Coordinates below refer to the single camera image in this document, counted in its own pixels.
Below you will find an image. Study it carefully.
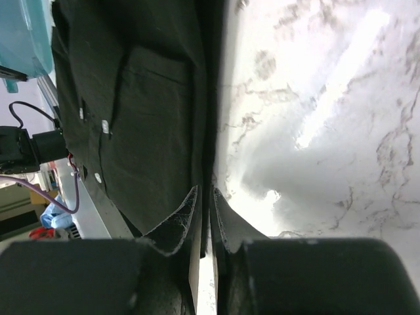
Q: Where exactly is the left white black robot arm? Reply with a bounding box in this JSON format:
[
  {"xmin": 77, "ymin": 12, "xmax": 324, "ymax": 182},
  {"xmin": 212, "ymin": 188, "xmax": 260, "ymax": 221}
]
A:
[{"xmin": 1, "ymin": 126, "xmax": 68, "ymax": 175}]

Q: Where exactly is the teal transparent plastic bin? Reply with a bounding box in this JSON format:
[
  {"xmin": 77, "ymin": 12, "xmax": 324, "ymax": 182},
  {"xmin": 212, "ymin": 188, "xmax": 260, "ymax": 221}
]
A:
[{"xmin": 1, "ymin": 1, "xmax": 54, "ymax": 93}]

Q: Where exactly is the black long sleeve shirt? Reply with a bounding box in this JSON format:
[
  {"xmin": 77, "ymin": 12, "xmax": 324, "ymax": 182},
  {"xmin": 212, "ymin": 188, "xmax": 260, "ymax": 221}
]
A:
[{"xmin": 51, "ymin": 0, "xmax": 230, "ymax": 260}]

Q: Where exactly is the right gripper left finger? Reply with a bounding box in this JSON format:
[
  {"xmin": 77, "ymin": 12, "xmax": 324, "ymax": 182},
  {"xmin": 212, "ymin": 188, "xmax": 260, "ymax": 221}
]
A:
[{"xmin": 1, "ymin": 187, "xmax": 201, "ymax": 314}]

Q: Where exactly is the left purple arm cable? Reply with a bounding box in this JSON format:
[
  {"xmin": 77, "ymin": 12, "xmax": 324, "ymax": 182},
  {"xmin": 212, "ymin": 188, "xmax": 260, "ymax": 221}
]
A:
[{"xmin": 0, "ymin": 162, "xmax": 81, "ymax": 216}]

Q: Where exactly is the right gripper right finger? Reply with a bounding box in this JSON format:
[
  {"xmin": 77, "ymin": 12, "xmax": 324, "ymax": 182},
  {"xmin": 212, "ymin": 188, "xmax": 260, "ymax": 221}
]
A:
[{"xmin": 209, "ymin": 189, "xmax": 419, "ymax": 314}]

